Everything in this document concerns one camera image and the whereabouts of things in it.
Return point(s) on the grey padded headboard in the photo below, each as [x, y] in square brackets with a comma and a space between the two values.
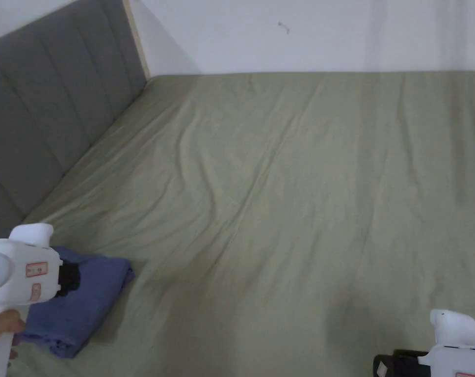
[53, 98]

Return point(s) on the blue garment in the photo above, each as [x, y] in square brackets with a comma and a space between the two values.
[90, 300]

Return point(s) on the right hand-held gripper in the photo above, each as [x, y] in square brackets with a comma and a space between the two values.
[457, 345]

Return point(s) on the bed with pale green sheet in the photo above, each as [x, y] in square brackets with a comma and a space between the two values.
[284, 196]

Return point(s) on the person's left hand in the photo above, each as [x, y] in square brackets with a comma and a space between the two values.
[4, 324]

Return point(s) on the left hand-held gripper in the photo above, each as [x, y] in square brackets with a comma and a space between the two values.
[13, 271]

